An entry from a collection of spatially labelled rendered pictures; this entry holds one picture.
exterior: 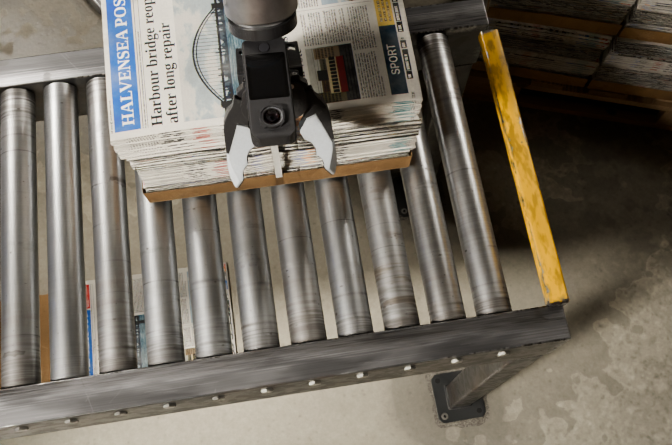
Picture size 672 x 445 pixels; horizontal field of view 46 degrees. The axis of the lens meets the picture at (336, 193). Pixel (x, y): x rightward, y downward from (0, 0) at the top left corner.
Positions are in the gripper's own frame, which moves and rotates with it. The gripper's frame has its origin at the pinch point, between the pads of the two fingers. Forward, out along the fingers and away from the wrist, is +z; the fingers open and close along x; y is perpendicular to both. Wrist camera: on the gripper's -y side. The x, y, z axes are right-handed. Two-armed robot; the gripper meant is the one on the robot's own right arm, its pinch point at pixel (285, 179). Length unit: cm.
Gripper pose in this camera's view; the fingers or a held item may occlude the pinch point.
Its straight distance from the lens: 92.4
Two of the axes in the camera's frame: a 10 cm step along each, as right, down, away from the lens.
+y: -1.3, -6.1, 7.8
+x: -9.9, 1.4, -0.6
